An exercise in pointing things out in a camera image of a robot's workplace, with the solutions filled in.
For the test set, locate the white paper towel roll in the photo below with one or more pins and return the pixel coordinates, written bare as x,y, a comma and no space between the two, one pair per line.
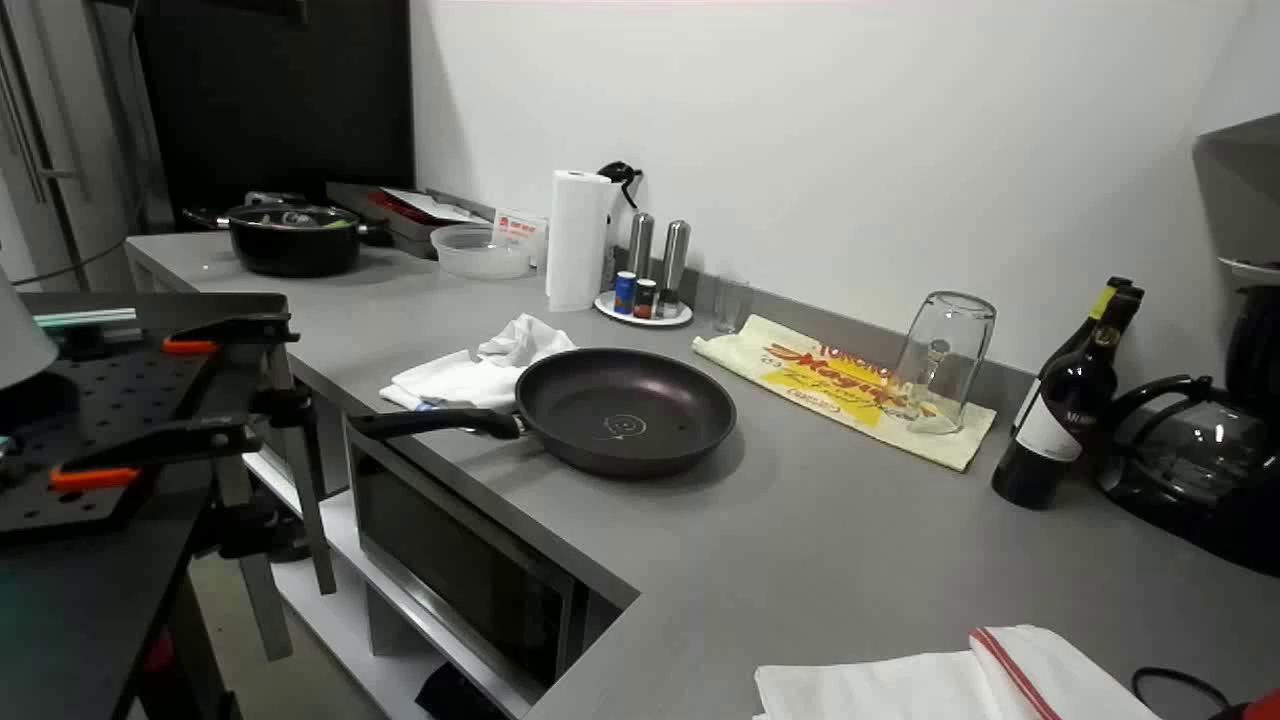
578,242

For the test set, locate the clear glass mug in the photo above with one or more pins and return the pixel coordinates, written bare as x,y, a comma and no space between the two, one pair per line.
944,362

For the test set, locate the folded plain white towel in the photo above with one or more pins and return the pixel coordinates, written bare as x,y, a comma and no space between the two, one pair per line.
441,380

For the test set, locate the white packet with red logo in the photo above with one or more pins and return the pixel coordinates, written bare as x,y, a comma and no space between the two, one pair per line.
522,230

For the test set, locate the black backdrop panel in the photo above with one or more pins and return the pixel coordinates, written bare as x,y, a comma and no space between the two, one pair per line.
266,94

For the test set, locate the white towel with blue stripes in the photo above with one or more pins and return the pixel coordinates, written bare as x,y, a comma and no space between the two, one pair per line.
522,340

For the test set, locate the white wall cabinet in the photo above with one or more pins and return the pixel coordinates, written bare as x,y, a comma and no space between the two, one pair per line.
1244,184

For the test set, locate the black frying pan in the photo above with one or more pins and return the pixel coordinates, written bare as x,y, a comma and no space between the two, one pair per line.
625,408

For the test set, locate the dark wine bottle white label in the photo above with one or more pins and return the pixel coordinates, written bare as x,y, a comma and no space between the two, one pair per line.
1052,424

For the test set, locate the silver shaker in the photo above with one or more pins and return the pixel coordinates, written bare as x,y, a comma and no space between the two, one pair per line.
642,242
678,254

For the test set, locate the clear plastic container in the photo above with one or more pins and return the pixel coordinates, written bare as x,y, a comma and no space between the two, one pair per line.
482,254

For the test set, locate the aluminium rail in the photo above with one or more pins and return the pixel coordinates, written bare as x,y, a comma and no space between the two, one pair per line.
86,317

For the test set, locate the small blue bottle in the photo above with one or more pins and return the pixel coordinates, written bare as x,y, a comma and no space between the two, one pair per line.
625,288

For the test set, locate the black cooking pot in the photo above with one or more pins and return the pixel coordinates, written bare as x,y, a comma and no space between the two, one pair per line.
293,242

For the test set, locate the yellow printed tea towel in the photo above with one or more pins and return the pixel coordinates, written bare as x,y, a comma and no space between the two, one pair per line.
800,380

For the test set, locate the black power plug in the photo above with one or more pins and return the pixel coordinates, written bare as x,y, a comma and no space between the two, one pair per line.
625,172

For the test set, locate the white towel with red stripe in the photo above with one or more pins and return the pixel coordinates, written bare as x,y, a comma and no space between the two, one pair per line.
920,683

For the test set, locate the small dark bottle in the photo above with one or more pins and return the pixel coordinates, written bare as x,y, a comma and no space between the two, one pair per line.
647,298

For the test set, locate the wine bottle with yellow cap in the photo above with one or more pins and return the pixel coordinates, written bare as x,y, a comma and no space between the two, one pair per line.
1101,306

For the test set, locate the small clear glass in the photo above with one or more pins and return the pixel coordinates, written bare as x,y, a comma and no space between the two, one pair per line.
727,312

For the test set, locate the small white plate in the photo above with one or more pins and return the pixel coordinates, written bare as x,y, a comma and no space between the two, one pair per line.
673,317

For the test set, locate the black microwave oven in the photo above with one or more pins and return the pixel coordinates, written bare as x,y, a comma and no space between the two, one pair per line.
452,561

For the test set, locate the dark box with red print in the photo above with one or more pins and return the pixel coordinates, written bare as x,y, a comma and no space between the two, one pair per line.
400,212

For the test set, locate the black perforated mounting board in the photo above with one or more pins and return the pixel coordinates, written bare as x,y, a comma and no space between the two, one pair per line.
120,401

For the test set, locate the white under-counter shelf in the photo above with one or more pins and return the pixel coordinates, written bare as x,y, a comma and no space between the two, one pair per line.
334,602

